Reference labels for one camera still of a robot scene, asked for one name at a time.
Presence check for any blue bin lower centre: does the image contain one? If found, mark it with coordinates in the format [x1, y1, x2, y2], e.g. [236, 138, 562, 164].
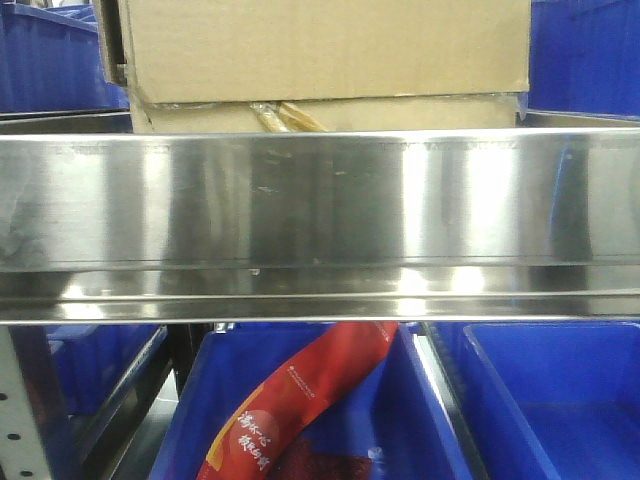
[149, 324, 470, 479]

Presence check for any blue bin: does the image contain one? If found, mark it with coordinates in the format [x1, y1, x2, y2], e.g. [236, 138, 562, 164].
[45, 324, 166, 416]
[1, 1, 129, 114]
[149, 324, 470, 479]
[528, 1, 639, 117]
[433, 322, 639, 479]

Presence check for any peeling clear packing tape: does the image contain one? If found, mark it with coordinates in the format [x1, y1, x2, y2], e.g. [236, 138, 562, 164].
[249, 102, 328, 133]

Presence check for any red printed snack bag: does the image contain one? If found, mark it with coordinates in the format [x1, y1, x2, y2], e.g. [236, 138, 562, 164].
[197, 321, 398, 479]

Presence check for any blue bin lower right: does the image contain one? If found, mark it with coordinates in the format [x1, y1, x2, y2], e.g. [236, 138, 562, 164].
[433, 322, 639, 479]

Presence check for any blue bin upper left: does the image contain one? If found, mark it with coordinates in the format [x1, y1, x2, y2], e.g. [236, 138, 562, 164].
[1, 1, 129, 114]

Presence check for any large plain brown cardboard box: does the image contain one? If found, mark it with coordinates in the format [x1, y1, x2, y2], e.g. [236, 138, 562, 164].
[94, 1, 531, 133]

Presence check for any stainless steel shelf frame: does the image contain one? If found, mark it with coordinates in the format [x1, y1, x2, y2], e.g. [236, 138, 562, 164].
[1, 114, 639, 325]

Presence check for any white perforated shelf post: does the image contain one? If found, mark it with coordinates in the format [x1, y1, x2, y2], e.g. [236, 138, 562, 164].
[1, 325, 81, 479]

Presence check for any blue bin lower left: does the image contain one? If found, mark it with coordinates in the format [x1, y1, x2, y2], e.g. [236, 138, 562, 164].
[45, 324, 166, 416]

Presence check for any blue bin upper right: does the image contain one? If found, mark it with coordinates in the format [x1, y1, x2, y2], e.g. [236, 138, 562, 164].
[528, 1, 639, 117]

